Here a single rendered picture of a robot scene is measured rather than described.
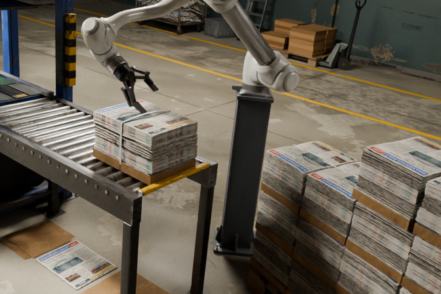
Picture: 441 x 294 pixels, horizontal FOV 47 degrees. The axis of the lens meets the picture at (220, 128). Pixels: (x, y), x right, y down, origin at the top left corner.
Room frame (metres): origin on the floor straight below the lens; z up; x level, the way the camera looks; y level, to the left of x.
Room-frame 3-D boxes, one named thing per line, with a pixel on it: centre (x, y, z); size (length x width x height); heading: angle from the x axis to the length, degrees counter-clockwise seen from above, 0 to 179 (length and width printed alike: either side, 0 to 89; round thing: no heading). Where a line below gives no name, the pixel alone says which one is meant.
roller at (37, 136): (2.47, 0.81, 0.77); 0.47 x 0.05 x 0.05; 145
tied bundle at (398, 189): (1.94, -0.82, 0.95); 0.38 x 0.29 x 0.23; 125
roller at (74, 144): (2.36, 0.65, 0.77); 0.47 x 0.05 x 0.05; 145
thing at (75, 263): (2.42, 0.72, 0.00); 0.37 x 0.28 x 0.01; 55
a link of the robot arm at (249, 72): (2.80, -0.18, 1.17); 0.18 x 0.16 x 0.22; 32
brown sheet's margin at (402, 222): (1.94, -0.81, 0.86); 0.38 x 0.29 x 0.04; 125
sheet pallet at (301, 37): (8.90, -1.16, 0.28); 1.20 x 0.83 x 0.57; 55
